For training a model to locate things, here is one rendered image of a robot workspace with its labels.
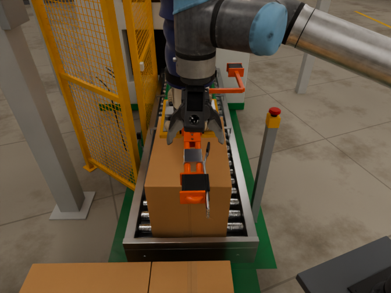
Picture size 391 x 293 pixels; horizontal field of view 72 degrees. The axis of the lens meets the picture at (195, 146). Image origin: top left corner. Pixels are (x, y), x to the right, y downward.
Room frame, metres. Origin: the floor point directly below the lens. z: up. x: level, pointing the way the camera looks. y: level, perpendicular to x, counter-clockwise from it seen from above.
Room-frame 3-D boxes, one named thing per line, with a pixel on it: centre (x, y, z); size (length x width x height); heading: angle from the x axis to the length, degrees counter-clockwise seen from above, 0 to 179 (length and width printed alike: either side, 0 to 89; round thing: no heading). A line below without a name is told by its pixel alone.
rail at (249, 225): (1.97, -0.28, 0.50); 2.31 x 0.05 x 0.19; 1
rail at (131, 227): (1.96, 0.37, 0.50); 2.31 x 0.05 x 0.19; 1
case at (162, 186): (1.15, 0.03, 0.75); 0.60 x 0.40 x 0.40; 0
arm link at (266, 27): (0.56, -0.11, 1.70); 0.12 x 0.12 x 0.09; 63
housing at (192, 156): (0.70, 0.01, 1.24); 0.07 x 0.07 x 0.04; 2
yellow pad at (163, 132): (1.16, 0.12, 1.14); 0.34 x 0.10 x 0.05; 2
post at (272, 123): (1.38, -0.47, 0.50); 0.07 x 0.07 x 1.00; 1
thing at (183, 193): (0.57, 0.01, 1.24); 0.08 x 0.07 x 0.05; 2
